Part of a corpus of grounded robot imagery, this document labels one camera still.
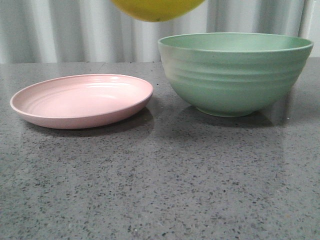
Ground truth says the yellow toy banana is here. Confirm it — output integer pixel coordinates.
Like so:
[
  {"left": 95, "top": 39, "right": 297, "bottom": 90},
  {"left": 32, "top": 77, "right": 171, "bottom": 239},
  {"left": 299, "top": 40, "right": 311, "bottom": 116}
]
[{"left": 112, "top": 0, "right": 204, "bottom": 22}]

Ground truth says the pink plate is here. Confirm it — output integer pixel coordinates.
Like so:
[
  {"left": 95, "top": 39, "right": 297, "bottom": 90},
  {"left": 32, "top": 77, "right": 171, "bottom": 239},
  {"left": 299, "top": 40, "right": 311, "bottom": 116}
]
[{"left": 10, "top": 74, "right": 154, "bottom": 129}]

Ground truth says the green ribbed bowl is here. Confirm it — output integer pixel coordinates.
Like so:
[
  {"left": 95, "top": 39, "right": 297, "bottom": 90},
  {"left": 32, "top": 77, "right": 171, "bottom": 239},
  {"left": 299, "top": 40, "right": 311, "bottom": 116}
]
[{"left": 158, "top": 32, "right": 314, "bottom": 117}]

